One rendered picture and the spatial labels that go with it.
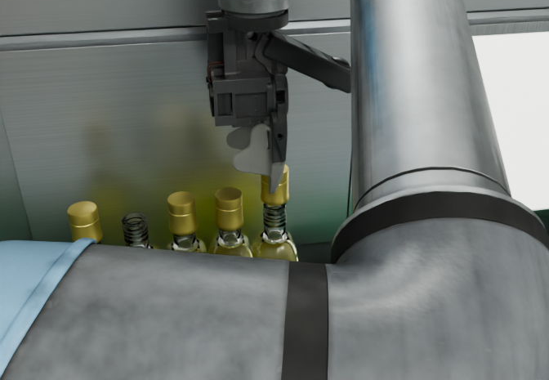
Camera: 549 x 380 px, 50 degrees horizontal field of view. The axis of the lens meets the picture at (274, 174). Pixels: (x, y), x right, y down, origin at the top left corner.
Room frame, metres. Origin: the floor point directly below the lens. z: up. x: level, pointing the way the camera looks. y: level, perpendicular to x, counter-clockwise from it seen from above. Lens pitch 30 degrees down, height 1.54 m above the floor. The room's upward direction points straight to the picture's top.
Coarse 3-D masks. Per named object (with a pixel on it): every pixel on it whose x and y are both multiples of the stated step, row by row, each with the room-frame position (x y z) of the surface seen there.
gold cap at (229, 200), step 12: (216, 192) 0.62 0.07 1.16; (228, 192) 0.62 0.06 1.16; (240, 192) 0.62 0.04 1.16; (216, 204) 0.60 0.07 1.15; (228, 204) 0.60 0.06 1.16; (240, 204) 0.61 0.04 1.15; (216, 216) 0.61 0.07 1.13; (228, 216) 0.60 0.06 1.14; (240, 216) 0.61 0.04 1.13; (228, 228) 0.60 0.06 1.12
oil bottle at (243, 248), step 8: (216, 240) 0.61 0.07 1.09; (248, 240) 0.62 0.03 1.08; (208, 248) 0.62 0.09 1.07; (216, 248) 0.60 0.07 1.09; (224, 248) 0.60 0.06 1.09; (232, 248) 0.60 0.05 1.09; (240, 248) 0.60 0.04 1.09; (248, 248) 0.60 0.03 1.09; (240, 256) 0.59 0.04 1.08; (248, 256) 0.60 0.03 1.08
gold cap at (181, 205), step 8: (176, 192) 0.62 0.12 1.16; (184, 192) 0.62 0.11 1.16; (168, 200) 0.60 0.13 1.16; (176, 200) 0.60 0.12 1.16; (184, 200) 0.60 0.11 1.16; (192, 200) 0.60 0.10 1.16; (168, 208) 0.60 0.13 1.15; (176, 208) 0.59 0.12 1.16; (184, 208) 0.59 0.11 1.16; (192, 208) 0.59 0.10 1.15; (176, 216) 0.59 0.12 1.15; (184, 216) 0.59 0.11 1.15; (192, 216) 0.59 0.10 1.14; (176, 224) 0.59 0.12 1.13; (184, 224) 0.59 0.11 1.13; (192, 224) 0.59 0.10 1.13; (176, 232) 0.59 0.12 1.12; (184, 232) 0.59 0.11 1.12; (192, 232) 0.59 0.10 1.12
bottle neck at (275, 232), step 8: (264, 208) 0.62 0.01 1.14; (272, 208) 0.61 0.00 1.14; (280, 208) 0.61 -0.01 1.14; (264, 216) 0.62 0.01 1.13; (272, 216) 0.61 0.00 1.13; (280, 216) 0.61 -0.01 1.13; (264, 224) 0.62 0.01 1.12; (272, 224) 0.61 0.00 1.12; (280, 224) 0.61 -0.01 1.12; (264, 232) 0.62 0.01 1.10; (272, 232) 0.61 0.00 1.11; (280, 232) 0.61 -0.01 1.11; (272, 240) 0.61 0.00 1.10; (280, 240) 0.61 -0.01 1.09
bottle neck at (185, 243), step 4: (176, 236) 0.59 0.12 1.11; (180, 236) 0.59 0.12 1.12; (184, 236) 0.59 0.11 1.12; (188, 236) 0.59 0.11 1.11; (192, 236) 0.60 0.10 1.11; (176, 240) 0.59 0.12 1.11; (180, 240) 0.59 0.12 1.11; (184, 240) 0.59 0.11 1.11; (188, 240) 0.59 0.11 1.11; (192, 240) 0.60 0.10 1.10; (196, 240) 0.61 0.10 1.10; (176, 244) 0.59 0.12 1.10; (180, 244) 0.59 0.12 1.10; (184, 244) 0.59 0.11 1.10; (188, 244) 0.59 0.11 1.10; (192, 244) 0.59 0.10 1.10; (176, 248) 0.59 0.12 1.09; (180, 248) 0.59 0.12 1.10; (184, 248) 0.59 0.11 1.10; (188, 248) 0.59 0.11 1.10
